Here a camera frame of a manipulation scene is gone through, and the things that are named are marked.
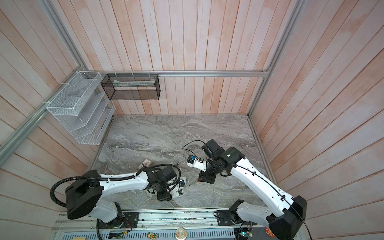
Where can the playing card box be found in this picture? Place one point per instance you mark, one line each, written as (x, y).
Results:
(146, 163)

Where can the red round sticker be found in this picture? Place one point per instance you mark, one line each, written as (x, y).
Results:
(269, 232)

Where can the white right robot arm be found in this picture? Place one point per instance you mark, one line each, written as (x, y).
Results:
(283, 214)

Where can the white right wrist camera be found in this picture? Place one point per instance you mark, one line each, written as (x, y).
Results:
(196, 163)

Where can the small colourful charm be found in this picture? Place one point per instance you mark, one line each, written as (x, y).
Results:
(152, 236)

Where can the round gold white badge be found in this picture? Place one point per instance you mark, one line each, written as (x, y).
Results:
(181, 233)

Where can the white wire mesh shelf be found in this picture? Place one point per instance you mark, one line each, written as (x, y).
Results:
(82, 108)

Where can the black wire mesh basket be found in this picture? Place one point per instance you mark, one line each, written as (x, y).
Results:
(132, 87)

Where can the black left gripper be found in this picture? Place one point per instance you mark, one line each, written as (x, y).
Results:
(165, 196)

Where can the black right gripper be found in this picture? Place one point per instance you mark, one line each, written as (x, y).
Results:
(206, 177)

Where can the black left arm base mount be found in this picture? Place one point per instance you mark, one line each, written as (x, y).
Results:
(131, 220)

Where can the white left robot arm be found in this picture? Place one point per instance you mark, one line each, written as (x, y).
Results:
(87, 195)

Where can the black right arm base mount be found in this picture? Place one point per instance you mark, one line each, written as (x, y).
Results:
(228, 218)

